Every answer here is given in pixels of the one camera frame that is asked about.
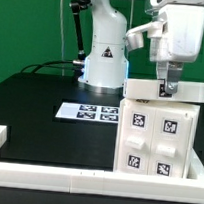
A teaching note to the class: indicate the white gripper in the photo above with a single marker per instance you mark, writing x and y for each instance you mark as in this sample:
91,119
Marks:
181,38

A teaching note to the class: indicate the white cabinet body box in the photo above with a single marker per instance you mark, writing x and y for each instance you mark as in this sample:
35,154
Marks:
156,105

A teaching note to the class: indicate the white cabinet top block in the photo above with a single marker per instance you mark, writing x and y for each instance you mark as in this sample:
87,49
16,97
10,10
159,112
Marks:
152,89

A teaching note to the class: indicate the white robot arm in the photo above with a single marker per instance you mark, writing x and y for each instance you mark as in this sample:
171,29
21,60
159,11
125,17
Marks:
104,33

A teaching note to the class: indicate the white U-shaped boundary fence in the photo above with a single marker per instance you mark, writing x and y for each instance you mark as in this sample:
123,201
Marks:
186,190

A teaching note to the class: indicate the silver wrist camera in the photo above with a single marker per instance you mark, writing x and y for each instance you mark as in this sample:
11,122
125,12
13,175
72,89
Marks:
134,37

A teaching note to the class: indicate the white marker base plate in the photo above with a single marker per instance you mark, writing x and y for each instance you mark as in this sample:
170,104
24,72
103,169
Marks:
88,112

